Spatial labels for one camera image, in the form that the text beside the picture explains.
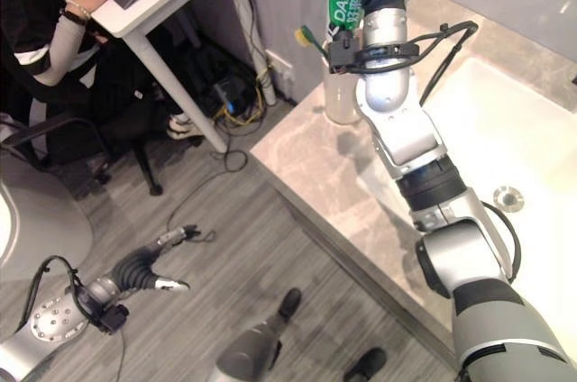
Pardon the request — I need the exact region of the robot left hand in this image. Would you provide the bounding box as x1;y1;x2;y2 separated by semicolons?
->
112;223;201;297

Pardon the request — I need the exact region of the translucent white cup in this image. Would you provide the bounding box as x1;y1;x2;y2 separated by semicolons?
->
323;67;363;126

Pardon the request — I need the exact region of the white sink basin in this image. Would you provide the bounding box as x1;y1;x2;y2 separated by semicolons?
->
418;56;577;359

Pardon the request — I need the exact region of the metal sink drain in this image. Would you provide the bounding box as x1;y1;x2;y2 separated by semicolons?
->
492;183;526;213

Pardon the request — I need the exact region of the green yellow toothbrush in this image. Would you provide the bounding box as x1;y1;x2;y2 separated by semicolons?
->
294;24;328;61

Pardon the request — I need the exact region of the silver robot leg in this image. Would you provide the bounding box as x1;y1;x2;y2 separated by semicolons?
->
211;313;284;382

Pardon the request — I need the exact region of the black office chair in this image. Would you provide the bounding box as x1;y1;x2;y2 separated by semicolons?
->
0;114;164;197

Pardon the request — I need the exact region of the white pipe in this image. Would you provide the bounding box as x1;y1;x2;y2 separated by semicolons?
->
250;50;278;107

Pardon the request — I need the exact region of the dark robot left foot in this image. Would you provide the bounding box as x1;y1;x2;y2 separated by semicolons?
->
276;287;303;321

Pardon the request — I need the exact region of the dark robot foot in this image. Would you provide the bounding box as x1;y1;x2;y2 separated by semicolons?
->
276;287;303;321
343;347;389;382

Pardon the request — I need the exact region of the black power adapter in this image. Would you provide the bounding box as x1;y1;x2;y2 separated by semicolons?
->
212;78;239;115

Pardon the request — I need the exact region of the dark robot right foot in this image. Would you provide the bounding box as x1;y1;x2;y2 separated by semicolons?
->
343;347;389;382

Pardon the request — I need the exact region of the person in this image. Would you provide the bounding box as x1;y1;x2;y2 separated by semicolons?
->
0;0;205;145

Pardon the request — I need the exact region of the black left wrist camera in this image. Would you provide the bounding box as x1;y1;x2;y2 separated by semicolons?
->
95;304;130;335

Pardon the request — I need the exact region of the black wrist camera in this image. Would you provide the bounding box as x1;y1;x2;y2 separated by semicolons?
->
328;30;363;76
95;304;130;335

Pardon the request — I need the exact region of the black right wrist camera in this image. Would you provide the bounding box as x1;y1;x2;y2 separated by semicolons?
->
328;30;363;76

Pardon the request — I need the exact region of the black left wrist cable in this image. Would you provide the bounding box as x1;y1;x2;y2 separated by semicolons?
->
24;255;85;311

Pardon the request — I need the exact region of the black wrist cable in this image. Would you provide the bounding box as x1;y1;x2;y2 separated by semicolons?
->
417;20;480;106
24;255;85;311

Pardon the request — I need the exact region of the black floor cable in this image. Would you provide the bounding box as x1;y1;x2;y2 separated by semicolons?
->
165;147;250;244

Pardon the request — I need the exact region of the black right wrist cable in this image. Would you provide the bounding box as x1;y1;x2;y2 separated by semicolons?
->
417;20;480;106

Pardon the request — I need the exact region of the yellow cable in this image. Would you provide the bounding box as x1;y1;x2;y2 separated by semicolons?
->
214;68;274;132

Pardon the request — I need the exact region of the wrist bracelet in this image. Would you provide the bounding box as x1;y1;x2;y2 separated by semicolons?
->
60;0;93;25

